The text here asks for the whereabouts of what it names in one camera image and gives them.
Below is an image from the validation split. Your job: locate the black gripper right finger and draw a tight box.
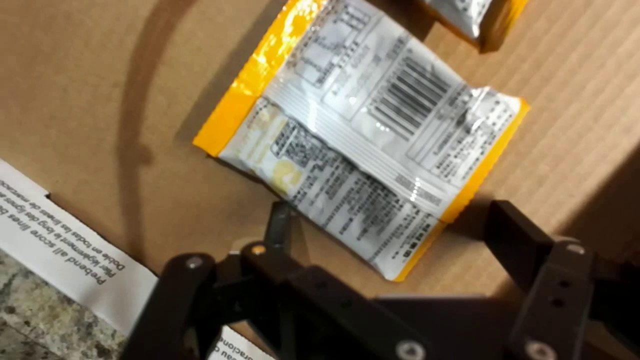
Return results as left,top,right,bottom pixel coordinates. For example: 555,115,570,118
480,199,640,360

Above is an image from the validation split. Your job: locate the yellow silver sachet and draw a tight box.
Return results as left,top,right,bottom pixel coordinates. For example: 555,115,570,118
191,0,533,284
417,0,532,55

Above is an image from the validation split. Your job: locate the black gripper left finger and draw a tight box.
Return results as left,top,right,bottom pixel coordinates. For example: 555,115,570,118
120,200,429,360

